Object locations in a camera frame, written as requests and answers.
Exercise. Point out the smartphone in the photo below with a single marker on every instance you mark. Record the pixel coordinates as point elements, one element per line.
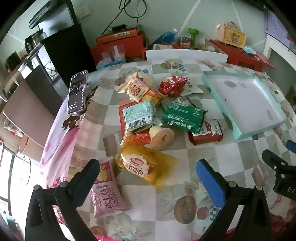
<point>76,92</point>

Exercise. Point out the large red gift box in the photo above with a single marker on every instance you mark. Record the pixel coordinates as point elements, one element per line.
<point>238,55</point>

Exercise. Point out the green dumbbell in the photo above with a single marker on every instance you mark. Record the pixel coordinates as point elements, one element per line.
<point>193,34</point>

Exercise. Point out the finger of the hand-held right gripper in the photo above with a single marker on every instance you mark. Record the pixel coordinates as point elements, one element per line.
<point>274,161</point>
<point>291,145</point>

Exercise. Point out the black appliance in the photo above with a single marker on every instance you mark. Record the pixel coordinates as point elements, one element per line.
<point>46,14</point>

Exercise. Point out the checked printed tablecloth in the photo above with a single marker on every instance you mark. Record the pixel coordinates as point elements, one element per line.
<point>203,153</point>

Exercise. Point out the clear round bread packet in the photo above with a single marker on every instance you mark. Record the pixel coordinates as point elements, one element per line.
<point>146,78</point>

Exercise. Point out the pink floral cloth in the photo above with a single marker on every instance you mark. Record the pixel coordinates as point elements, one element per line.
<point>57,143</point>

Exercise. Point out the red cardboard box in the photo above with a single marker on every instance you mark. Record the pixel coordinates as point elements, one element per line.
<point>99,52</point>

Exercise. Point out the purple wall calendar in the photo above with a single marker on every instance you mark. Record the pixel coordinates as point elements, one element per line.
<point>277,25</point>

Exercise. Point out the black power adapter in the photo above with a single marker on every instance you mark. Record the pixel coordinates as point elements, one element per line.
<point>119,27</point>

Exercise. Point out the pink snack packet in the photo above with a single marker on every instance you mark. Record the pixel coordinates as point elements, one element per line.
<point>108,197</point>

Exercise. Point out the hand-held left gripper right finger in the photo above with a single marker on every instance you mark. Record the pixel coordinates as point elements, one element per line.
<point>209,180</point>

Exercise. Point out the white tray with teal rim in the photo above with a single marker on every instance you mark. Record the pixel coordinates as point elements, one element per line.
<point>242,99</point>

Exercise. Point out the clear plastic container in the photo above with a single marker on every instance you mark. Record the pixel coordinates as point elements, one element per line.
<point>113,54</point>

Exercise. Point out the white shelf unit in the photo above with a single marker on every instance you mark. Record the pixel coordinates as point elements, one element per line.
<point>268,51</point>

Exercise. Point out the brown side table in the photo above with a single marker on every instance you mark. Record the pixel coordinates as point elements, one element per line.
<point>30,113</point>

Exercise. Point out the black cabinet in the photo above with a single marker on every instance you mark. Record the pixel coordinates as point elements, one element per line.
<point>67,51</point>

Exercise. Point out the red crinkly snack packet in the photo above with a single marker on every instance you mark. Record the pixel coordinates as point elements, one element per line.
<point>172,87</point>

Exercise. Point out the teal wet wipes pack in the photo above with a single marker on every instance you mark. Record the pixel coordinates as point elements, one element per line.
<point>249,49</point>

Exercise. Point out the yellow bread packet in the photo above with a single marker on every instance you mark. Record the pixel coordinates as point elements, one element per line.
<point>143,165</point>

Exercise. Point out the small printed card box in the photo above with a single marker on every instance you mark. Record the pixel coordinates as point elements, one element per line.
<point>161,47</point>

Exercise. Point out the blue tissue packet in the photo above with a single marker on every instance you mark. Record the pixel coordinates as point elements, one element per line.
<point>108,64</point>

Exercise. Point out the beige orange cake roll packet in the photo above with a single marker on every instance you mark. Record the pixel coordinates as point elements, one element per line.
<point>135,89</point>

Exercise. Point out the orange label round bread packet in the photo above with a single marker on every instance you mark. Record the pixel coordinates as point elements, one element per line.
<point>161,138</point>

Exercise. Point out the blue bottle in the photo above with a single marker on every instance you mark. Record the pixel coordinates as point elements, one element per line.
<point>165,37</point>

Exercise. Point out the red biscuit packet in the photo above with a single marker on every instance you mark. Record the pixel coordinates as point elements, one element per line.
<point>205,136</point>

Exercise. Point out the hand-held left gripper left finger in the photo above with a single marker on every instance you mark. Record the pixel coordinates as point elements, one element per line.
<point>89,173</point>

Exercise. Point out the small white bottle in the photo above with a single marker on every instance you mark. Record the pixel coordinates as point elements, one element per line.
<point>210,48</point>

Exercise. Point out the pile of small toys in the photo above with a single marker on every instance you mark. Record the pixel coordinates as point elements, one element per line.
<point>183,42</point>

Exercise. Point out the white snack packet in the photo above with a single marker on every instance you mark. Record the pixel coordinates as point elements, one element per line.
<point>194,89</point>

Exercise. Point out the orange flat box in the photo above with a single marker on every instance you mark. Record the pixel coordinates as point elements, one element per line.
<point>118,35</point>

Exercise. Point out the steel kettle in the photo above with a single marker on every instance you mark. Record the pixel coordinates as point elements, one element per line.
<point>34,41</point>

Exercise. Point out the red patterned snack packet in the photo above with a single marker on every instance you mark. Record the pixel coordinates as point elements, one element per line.
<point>121,115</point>

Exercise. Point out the yellow cardboard carry box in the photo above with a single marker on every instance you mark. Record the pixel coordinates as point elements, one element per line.
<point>232,37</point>

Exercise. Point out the dark green snack packet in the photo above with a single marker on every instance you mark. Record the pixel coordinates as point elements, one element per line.
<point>182,114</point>

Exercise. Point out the pale green snack packet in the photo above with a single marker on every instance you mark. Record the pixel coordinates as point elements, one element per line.
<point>138,113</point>

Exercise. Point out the white wall socket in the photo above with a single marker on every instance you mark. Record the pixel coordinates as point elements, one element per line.
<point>83,12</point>

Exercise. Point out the white chair back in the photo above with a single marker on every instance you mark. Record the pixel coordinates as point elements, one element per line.
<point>185,55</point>

